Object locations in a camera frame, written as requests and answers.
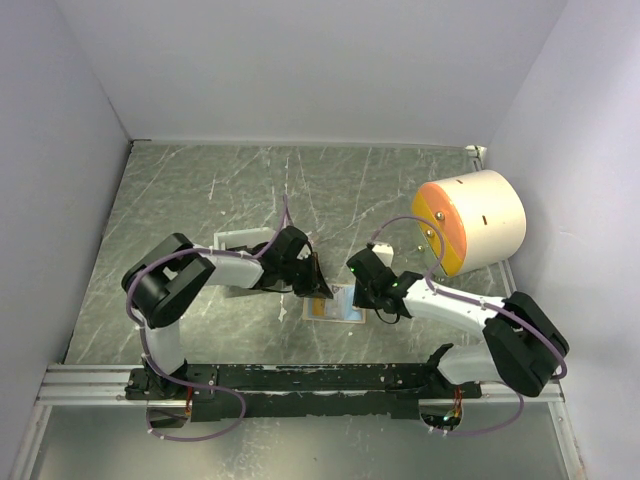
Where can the white diamond VIP card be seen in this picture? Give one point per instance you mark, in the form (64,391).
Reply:
(342,308)

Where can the large cream cylinder drum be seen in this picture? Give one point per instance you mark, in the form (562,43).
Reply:
(478,220)

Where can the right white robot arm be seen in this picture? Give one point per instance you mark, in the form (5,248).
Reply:
(519,345)

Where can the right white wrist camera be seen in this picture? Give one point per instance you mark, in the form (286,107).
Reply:
(384,252)

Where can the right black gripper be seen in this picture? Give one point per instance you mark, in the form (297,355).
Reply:
(360,301)

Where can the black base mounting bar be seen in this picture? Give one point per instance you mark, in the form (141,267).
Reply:
(391,389)

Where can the gold VIP card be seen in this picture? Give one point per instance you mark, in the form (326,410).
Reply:
(319,308)

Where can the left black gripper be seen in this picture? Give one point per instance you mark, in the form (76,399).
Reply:
(316,285)

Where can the beige card holder wallet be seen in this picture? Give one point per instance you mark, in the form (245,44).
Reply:
(306,317)

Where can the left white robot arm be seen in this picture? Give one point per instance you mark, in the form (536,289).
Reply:
(163,284)

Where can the white card tray box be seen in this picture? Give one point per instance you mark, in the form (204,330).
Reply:
(246,239)

